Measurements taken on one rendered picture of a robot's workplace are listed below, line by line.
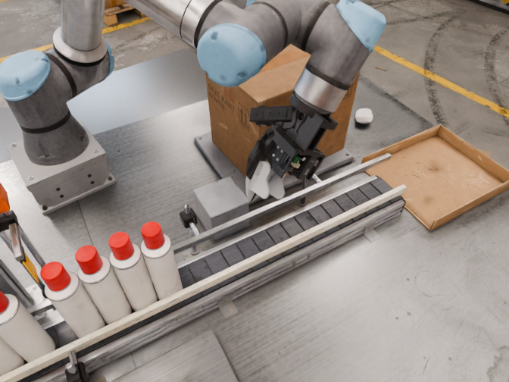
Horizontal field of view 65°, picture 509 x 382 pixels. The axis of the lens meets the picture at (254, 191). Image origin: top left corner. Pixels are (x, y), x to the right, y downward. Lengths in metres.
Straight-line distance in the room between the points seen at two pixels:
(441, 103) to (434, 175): 1.96
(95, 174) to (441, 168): 0.94
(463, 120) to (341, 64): 2.46
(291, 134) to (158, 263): 0.31
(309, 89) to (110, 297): 0.47
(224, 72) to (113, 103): 0.96
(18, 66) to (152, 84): 0.59
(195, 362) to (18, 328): 0.29
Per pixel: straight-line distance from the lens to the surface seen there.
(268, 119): 0.68
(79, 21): 0.97
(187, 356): 0.77
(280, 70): 0.96
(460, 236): 1.08
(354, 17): 0.59
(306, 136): 0.62
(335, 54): 0.60
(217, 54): 0.51
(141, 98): 1.44
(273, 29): 0.55
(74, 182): 1.09
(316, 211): 0.95
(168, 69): 1.59
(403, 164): 1.20
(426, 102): 3.10
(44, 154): 1.09
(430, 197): 1.13
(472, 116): 3.09
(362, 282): 0.92
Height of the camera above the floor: 1.60
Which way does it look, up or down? 47 degrees down
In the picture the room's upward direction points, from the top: straight up
